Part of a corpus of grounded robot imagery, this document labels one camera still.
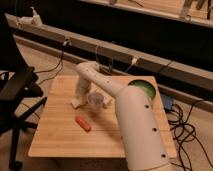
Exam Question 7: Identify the black floor cables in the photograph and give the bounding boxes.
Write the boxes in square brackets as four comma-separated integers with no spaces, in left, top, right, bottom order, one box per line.
[165,103,213,171]

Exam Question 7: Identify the white sponge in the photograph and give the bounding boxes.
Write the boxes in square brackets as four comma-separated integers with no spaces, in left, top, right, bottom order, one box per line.
[71,98,87,109]

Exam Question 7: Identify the small white object behind cup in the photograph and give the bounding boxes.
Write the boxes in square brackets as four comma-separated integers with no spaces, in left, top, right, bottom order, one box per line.
[103,96,112,108]

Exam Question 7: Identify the black office chair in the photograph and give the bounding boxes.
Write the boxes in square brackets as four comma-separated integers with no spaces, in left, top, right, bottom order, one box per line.
[0,11,47,171]

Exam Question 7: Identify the orange toy carrot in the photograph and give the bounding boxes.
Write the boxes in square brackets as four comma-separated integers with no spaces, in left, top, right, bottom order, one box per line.
[75,116,91,132]

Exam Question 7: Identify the white device on ledge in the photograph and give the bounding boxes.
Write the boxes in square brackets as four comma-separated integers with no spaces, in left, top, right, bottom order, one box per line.
[19,6,43,26]

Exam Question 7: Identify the blue box on floor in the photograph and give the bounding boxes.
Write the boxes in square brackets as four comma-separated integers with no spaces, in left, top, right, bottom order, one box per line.
[161,94,173,110]

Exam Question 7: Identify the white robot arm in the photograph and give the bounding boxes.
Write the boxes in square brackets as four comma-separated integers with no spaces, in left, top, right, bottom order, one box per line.
[76,61,173,171]

